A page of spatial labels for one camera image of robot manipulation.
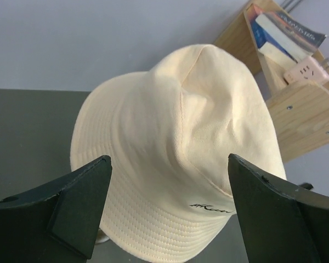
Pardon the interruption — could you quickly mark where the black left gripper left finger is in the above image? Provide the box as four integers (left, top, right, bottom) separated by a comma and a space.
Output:
0, 156, 112, 262

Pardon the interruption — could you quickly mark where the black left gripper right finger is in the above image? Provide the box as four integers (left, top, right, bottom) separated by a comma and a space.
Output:
228, 154, 329, 262

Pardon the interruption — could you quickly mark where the tall wooden shelf box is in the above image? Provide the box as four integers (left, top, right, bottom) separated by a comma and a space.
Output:
214, 1, 329, 162

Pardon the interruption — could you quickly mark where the cream bucket hat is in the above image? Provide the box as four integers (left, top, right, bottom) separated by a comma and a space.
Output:
70, 44, 286, 262

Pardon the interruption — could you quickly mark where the blue paperback book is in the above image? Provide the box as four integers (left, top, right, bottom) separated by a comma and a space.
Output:
251, 20, 277, 49

